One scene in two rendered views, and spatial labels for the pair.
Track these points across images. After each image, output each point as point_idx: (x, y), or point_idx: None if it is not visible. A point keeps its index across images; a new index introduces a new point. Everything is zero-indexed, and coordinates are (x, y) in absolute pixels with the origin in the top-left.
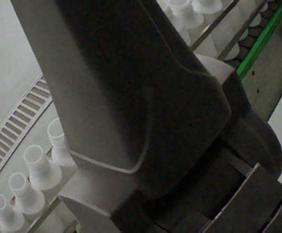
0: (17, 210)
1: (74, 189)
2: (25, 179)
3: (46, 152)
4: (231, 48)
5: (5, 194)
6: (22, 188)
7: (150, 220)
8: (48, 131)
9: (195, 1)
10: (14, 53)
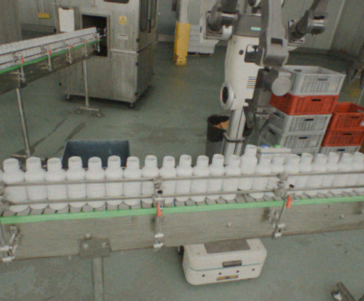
0: (338, 163)
1: (326, 12)
2: (329, 153)
3: (314, 172)
4: None
5: None
6: (332, 152)
7: (319, 16)
8: (312, 156)
9: (222, 166)
10: None
